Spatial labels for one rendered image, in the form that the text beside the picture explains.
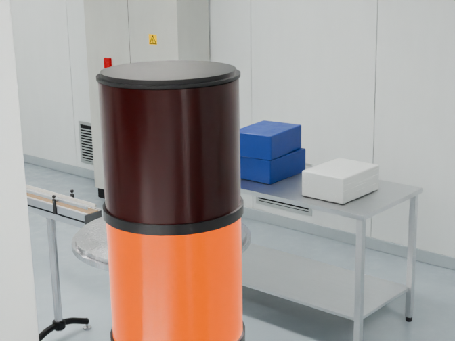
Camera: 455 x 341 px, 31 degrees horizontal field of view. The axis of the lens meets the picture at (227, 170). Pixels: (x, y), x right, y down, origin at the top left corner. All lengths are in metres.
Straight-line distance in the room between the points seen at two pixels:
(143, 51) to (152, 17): 0.34
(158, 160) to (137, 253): 0.03
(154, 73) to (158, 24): 6.99
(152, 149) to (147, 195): 0.02
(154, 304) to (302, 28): 6.54
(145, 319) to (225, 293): 0.03
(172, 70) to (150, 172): 0.04
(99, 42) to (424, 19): 3.11
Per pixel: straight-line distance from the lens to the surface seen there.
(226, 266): 0.29
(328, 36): 6.67
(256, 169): 5.36
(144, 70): 0.29
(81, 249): 4.24
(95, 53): 7.92
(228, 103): 0.28
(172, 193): 0.27
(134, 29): 7.50
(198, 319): 0.29
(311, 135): 6.89
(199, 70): 0.29
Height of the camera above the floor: 2.39
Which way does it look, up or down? 15 degrees down
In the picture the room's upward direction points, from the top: 1 degrees counter-clockwise
